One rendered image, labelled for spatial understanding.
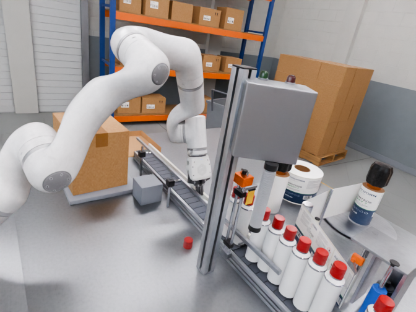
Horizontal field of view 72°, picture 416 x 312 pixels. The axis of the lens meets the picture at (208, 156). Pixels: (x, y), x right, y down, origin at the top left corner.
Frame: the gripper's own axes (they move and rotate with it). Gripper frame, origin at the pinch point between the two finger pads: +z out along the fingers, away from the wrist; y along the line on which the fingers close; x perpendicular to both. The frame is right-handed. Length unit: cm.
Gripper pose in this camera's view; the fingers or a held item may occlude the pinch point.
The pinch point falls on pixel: (199, 190)
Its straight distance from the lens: 121.8
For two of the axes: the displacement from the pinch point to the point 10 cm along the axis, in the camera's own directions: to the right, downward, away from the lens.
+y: 8.1, -1.2, 5.7
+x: -5.8, -0.8, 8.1
